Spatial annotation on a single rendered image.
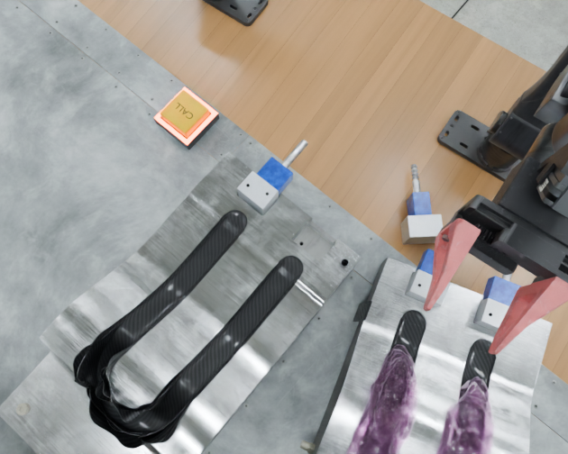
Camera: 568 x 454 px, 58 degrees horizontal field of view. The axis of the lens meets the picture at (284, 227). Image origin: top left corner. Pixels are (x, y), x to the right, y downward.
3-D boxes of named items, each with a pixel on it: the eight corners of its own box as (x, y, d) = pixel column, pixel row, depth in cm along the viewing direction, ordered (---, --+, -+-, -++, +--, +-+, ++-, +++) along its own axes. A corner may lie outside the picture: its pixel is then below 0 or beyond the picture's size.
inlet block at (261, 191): (292, 140, 83) (292, 124, 78) (316, 158, 82) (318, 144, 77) (239, 199, 81) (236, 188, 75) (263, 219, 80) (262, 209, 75)
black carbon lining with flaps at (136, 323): (233, 207, 80) (226, 186, 71) (313, 273, 77) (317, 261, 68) (68, 387, 73) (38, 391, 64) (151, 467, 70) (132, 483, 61)
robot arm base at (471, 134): (562, 186, 80) (581, 151, 81) (449, 120, 83) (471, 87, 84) (537, 202, 87) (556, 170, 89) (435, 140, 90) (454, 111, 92)
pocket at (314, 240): (309, 222, 81) (310, 216, 77) (335, 244, 80) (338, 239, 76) (290, 245, 80) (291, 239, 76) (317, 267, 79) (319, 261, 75)
